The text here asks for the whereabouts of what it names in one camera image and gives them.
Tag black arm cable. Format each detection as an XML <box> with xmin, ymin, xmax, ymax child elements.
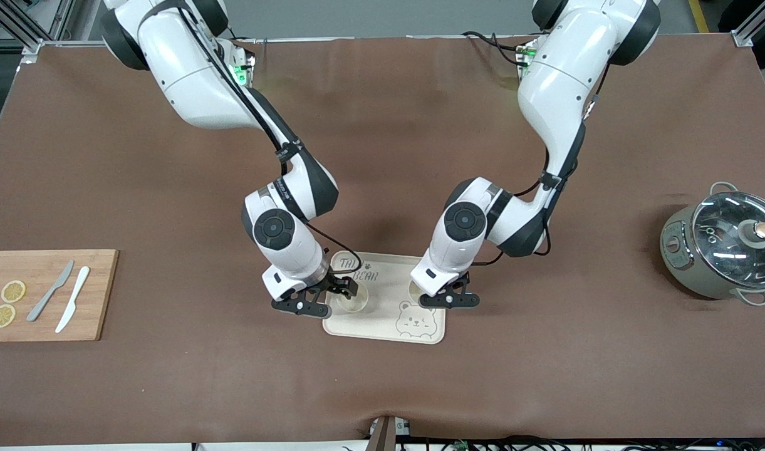
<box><xmin>169</xmin><ymin>0</ymin><xmax>363</xmax><ymax>276</ymax></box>
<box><xmin>469</xmin><ymin>56</ymin><xmax>610</xmax><ymax>267</ymax></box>

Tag grey plastic knife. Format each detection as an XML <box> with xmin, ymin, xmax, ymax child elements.
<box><xmin>26</xmin><ymin>259</ymin><xmax>75</xmax><ymax>323</ymax></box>

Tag aluminium frame profile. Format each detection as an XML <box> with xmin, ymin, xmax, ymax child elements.
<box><xmin>730</xmin><ymin>0</ymin><xmax>765</xmax><ymax>48</ymax></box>
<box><xmin>0</xmin><ymin>0</ymin><xmax>76</xmax><ymax>54</ymax></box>

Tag metal table clamp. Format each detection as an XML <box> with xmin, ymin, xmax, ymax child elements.
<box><xmin>365</xmin><ymin>415</ymin><xmax>413</xmax><ymax>451</ymax></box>

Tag white plastic knife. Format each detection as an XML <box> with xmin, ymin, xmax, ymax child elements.
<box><xmin>55</xmin><ymin>266</ymin><xmax>91</xmax><ymax>334</ymax></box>

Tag grey cooking pot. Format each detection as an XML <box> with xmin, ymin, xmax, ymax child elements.
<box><xmin>660</xmin><ymin>182</ymin><xmax>765</xmax><ymax>307</ymax></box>

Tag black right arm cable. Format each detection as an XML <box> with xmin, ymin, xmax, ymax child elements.
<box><xmin>169</xmin><ymin>0</ymin><xmax>363</xmax><ymax>276</ymax></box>

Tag brown table cover sheet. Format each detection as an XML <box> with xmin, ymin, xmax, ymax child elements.
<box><xmin>0</xmin><ymin>34</ymin><xmax>765</xmax><ymax>447</ymax></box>

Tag bamboo cutting board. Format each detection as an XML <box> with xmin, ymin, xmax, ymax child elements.
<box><xmin>0</xmin><ymin>249</ymin><xmax>119</xmax><ymax>343</ymax></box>

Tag black base cable bundle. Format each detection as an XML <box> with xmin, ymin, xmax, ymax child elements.
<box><xmin>461</xmin><ymin>29</ymin><xmax>534</xmax><ymax>65</ymax></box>

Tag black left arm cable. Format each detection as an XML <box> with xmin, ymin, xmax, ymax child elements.
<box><xmin>469</xmin><ymin>56</ymin><xmax>610</xmax><ymax>267</ymax></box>

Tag cream bear print tray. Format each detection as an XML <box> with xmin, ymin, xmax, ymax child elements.
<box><xmin>323</xmin><ymin>252</ymin><xmax>447</xmax><ymax>345</ymax></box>

